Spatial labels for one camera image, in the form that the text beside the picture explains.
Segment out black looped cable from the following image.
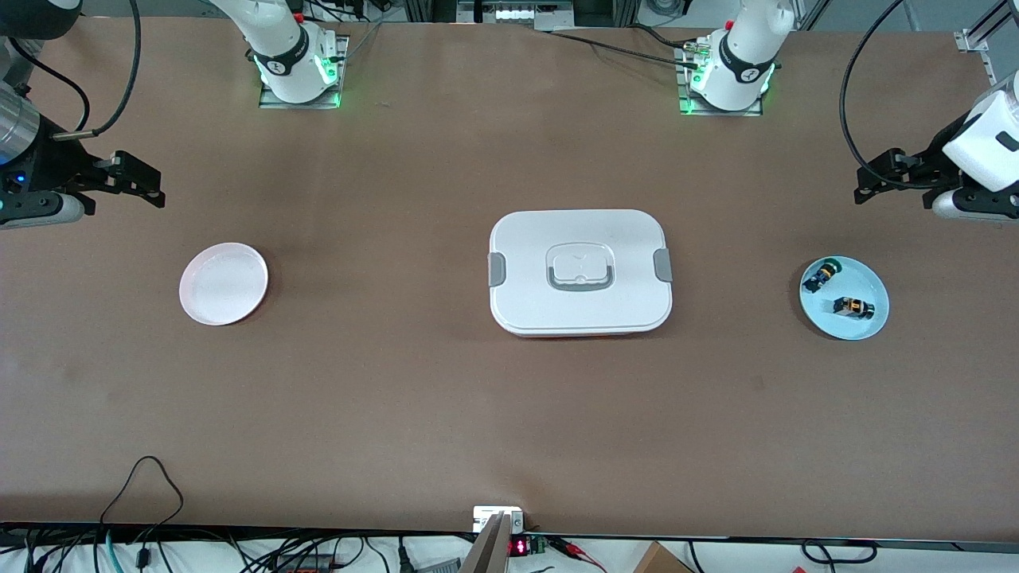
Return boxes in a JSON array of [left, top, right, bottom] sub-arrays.
[[800, 540, 878, 564], [100, 455, 185, 542]]

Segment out grey metal bar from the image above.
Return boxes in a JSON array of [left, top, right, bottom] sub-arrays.
[[458, 513, 512, 573]]

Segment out brown cardboard box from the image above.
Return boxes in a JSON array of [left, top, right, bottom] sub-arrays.
[[633, 541, 695, 573]]

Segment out white power strip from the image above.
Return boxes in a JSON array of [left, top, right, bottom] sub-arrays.
[[476, 0, 574, 25]]

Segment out black cable on table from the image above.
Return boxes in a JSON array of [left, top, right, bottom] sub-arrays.
[[549, 30, 701, 68]]

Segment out round light blue plate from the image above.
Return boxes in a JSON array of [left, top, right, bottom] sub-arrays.
[[799, 256, 890, 341]]

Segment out round pink plate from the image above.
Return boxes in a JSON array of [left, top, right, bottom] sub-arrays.
[[179, 242, 269, 327]]

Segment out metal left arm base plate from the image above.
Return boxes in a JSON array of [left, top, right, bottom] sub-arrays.
[[677, 44, 765, 118]]

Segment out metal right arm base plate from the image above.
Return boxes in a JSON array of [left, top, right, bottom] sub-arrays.
[[259, 36, 351, 110]]

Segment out aluminium profile corner bracket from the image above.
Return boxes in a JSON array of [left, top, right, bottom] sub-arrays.
[[954, 0, 1019, 55]]

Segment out white lunch box grey latches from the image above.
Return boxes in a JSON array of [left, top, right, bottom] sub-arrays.
[[487, 209, 673, 338]]

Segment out red test lead clip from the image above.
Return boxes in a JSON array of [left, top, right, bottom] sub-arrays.
[[549, 537, 607, 573]]

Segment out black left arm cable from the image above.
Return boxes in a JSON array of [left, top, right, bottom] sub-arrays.
[[841, 0, 956, 190]]

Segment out small white bracket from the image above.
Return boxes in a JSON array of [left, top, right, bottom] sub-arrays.
[[473, 506, 525, 534]]

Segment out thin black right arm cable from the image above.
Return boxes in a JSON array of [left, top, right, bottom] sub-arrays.
[[8, 36, 90, 132]]

